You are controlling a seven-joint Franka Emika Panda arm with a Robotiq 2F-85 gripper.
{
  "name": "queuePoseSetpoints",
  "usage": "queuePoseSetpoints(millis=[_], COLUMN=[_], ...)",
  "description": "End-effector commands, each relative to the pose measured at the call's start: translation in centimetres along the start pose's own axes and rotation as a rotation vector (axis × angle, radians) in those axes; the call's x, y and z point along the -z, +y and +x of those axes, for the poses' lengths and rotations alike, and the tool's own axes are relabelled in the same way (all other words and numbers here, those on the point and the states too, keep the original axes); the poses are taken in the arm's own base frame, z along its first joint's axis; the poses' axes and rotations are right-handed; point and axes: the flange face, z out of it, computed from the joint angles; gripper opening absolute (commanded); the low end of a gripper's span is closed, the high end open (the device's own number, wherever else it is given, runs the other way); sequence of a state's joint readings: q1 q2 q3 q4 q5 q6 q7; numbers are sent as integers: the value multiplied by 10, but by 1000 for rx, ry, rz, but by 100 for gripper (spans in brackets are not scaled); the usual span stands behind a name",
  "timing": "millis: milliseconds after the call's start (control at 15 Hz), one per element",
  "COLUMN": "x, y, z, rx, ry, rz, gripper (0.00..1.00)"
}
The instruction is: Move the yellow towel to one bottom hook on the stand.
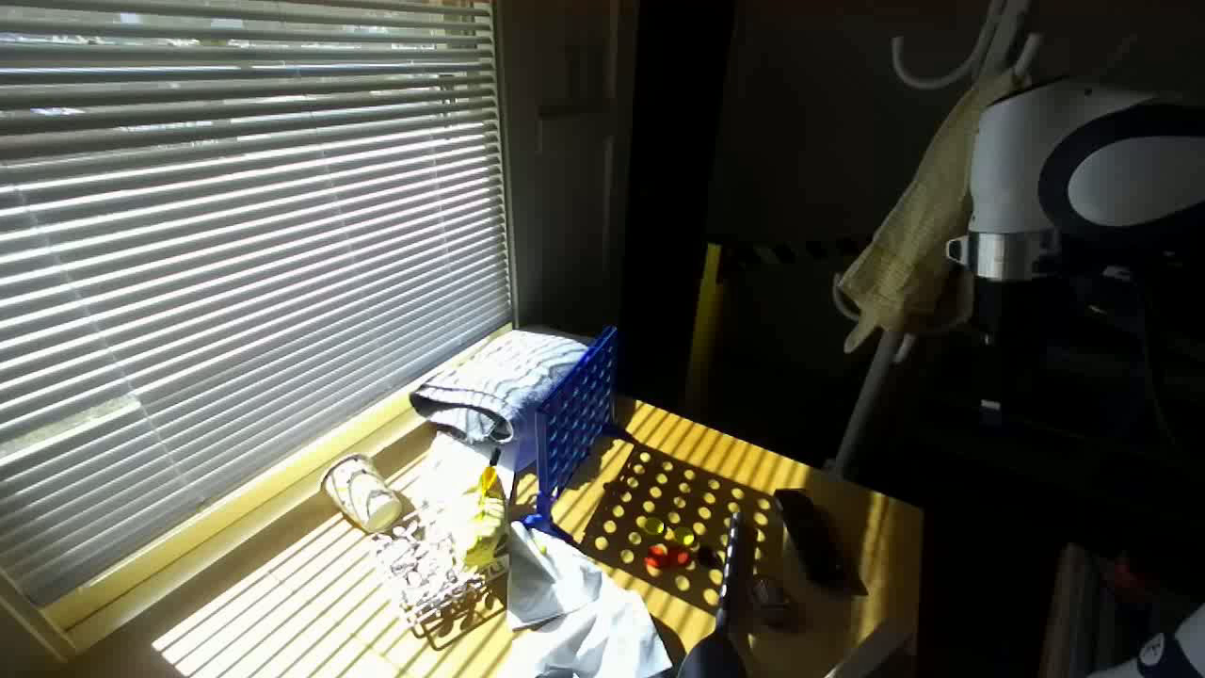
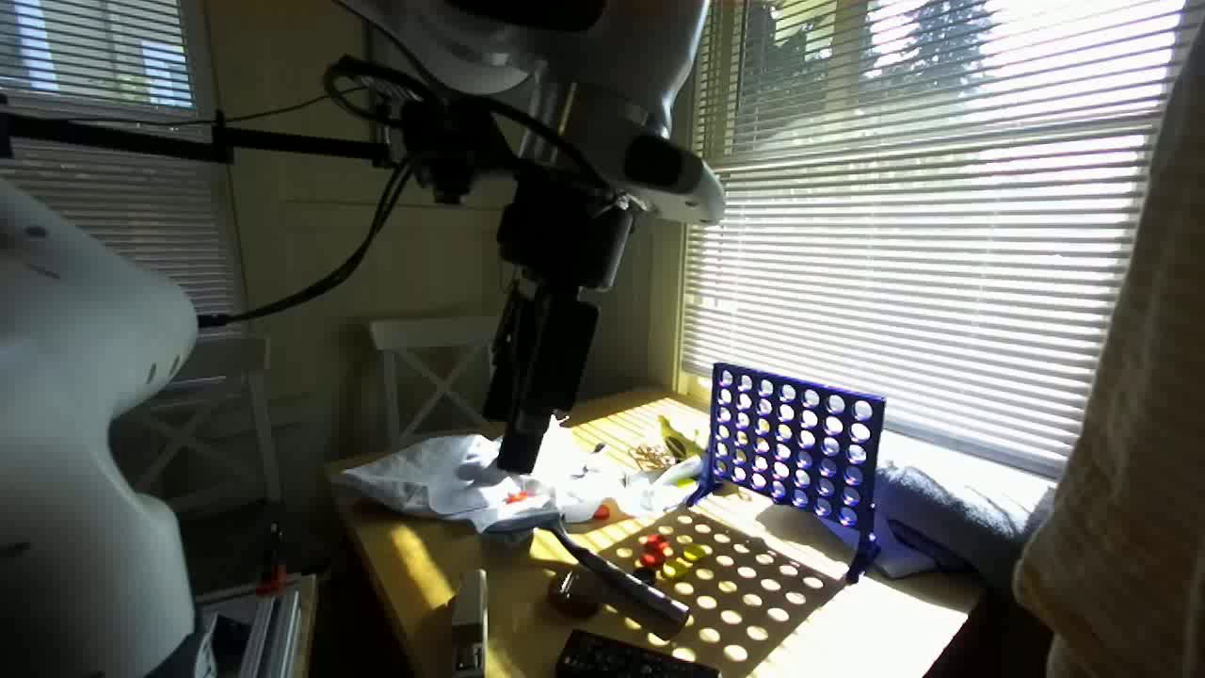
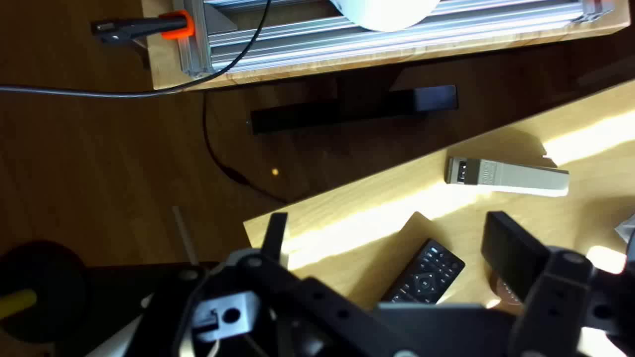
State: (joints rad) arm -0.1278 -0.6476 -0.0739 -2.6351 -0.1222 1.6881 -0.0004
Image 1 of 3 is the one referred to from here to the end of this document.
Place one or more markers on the yellow item in basket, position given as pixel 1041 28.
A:
pixel 484 530

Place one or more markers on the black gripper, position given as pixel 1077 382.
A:
pixel 1002 334

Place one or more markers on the black remote control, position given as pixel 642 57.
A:
pixel 816 541

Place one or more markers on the white crumpled cloth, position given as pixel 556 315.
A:
pixel 585 615

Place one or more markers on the yellow towel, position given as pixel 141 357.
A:
pixel 915 250

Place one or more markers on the white blue rounded object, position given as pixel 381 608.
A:
pixel 1170 652

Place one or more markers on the yellow black hazard barrier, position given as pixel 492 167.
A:
pixel 704 325

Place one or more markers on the blue connect four grid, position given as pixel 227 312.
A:
pixel 573 416

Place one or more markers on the white rolled cylinder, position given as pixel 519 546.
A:
pixel 362 494

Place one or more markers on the green game disc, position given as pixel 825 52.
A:
pixel 648 525

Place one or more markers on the yellow game disc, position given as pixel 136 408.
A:
pixel 686 538

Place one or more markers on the red game disc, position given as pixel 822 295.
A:
pixel 658 556
pixel 681 560

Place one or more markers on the white slatted window blind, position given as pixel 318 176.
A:
pixel 251 250

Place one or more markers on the yellow wooden window sill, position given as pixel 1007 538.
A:
pixel 251 494

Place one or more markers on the white coat stand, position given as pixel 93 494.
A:
pixel 869 401

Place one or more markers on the grey ribbed panel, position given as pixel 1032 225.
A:
pixel 1077 615

